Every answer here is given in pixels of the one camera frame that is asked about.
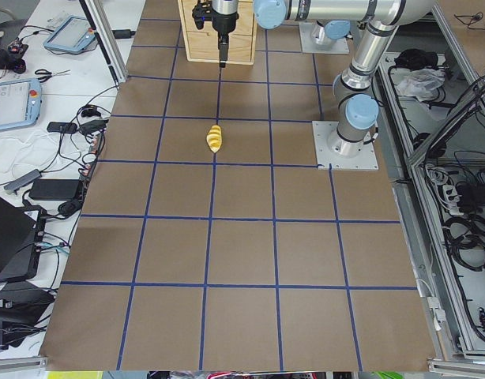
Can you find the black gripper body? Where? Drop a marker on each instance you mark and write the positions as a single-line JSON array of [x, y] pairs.
[[223, 23]]

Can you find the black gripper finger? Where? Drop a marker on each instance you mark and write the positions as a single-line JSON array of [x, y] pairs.
[[223, 50]]

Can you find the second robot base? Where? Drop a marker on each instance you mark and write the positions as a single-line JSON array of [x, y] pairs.
[[324, 37]]

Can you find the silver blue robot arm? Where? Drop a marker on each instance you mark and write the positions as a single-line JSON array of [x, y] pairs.
[[358, 111]]

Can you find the wooden drawer cabinet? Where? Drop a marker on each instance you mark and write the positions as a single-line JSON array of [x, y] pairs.
[[201, 45]]

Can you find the yellow croissant toy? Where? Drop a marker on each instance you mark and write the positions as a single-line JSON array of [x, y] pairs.
[[214, 138]]

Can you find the upper teach pendant tablet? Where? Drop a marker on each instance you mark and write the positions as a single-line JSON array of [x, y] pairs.
[[73, 36]]

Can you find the teach pendant tablet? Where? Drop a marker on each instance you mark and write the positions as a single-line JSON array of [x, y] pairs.
[[20, 103], [73, 36]]

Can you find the black scissors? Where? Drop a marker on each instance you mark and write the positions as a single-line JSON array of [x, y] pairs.
[[44, 75]]

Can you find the black phone device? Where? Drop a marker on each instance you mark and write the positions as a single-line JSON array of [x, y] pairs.
[[62, 127]]

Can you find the crumpled white plastic bag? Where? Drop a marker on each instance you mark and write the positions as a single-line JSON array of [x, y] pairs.
[[421, 84]]

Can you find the lower teach pendant tablet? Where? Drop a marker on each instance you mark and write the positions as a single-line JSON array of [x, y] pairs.
[[20, 103]]

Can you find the grey usb hub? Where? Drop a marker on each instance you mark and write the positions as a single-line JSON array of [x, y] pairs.
[[22, 181]]

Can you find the black power adapter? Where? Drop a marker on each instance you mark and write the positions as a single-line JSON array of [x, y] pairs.
[[54, 189]]

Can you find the white power strip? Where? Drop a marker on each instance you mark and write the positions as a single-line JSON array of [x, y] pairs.
[[444, 189]]

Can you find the black laptop computer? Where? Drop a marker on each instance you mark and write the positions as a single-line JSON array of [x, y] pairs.
[[21, 231]]

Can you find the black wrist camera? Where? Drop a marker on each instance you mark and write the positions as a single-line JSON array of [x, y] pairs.
[[201, 13]]

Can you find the aluminium frame post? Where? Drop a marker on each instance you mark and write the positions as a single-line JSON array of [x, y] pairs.
[[97, 18]]

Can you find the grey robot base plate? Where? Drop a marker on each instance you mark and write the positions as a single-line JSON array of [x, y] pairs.
[[334, 153]]

